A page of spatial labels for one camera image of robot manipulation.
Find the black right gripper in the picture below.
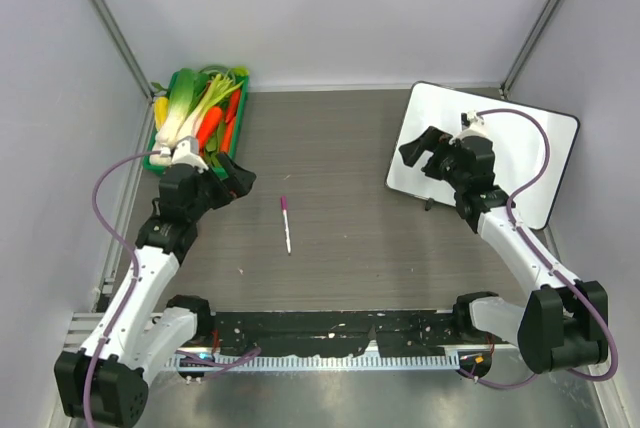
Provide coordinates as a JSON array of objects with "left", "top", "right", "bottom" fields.
[{"left": 400, "top": 125, "right": 468, "bottom": 191}]

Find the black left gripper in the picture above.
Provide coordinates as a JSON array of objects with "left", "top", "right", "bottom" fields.
[{"left": 186, "top": 152, "right": 254, "bottom": 221}]

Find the white whiteboard with black frame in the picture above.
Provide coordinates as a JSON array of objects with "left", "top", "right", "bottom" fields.
[{"left": 396, "top": 82, "right": 580, "bottom": 230}]

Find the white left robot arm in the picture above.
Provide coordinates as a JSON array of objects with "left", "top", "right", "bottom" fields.
[{"left": 54, "top": 154, "right": 256, "bottom": 427}]

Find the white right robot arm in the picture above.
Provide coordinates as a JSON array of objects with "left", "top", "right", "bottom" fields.
[{"left": 398, "top": 127, "right": 618, "bottom": 380}]

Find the orange toy carrot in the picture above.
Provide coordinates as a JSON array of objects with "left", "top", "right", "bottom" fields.
[{"left": 196, "top": 106, "right": 224, "bottom": 151}]

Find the green plastic tray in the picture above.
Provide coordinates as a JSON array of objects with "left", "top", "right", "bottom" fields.
[{"left": 148, "top": 65, "right": 249, "bottom": 176}]

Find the red toy chili pepper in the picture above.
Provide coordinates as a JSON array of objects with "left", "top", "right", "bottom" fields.
[{"left": 225, "top": 88, "right": 242, "bottom": 124}]

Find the white green toy leek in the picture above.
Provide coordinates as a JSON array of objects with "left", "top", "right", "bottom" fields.
[{"left": 176, "top": 74, "right": 243, "bottom": 142}]

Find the yellow toy corn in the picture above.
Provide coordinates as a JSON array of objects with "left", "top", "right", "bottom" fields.
[{"left": 153, "top": 96, "right": 169, "bottom": 132}]

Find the white green toy bok choy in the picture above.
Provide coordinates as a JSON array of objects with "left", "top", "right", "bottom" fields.
[{"left": 156, "top": 68, "right": 196, "bottom": 147}]

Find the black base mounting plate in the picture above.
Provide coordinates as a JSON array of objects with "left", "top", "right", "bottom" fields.
[{"left": 199, "top": 308, "right": 501, "bottom": 357}]

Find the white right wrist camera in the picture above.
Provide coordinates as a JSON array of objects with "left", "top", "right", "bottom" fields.
[{"left": 453, "top": 111, "right": 489, "bottom": 140}]

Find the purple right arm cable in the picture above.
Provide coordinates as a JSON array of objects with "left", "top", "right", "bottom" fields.
[{"left": 457, "top": 108, "right": 620, "bottom": 392}]

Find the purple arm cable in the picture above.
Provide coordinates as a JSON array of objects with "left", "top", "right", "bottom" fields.
[
  {"left": 457, "top": 108, "right": 620, "bottom": 392},
  {"left": 82, "top": 150, "right": 174, "bottom": 427}
]

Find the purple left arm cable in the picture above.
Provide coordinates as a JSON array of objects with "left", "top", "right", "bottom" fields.
[{"left": 82, "top": 150, "right": 174, "bottom": 427}]

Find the white slotted cable duct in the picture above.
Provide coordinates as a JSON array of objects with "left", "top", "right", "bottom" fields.
[{"left": 164, "top": 353, "right": 461, "bottom": 372}]

